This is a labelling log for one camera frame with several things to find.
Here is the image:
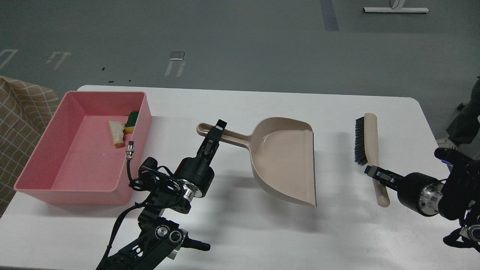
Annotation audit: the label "person in grey clothes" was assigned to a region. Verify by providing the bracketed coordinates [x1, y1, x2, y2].
[436, 77, 480, 149]

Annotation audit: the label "white bread slice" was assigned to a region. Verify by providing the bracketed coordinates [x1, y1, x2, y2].
[108, 119, 125, 148]

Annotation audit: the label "pink plastic bin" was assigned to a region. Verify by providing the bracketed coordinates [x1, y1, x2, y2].
[14, 91, 152, 205]

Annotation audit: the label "beige plastic dustpan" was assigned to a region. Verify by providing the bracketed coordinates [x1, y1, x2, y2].
[220, 117, 317, 207]

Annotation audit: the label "beige hand brush black bristles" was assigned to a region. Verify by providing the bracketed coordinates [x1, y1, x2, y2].
[354, 112, 390, 207]

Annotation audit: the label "silver floor plate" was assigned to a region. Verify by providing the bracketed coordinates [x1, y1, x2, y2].
[169, 51, 185, 60]

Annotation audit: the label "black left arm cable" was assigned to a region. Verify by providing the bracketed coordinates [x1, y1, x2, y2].
[103, 141, 184, 263]

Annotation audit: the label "yellow green sponge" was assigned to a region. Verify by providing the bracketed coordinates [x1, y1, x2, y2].
[124, 111, 139, 134]

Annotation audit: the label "white stand base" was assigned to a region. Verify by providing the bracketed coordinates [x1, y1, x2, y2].
[363, 0, 430, 14]

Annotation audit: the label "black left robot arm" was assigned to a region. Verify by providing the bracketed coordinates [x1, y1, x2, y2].
[97, 120, 227, 270]

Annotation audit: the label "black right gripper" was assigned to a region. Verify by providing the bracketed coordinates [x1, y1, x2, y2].
[364, 166, 444, 217]

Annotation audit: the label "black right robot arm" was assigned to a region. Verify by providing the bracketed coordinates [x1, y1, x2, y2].
[364, 147, 480, 251]

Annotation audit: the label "beige checkered cloth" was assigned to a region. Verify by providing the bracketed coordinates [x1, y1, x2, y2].
[0, 76, 59, 214]

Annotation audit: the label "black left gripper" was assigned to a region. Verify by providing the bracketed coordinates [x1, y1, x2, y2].
[175, 119, 227, 198]

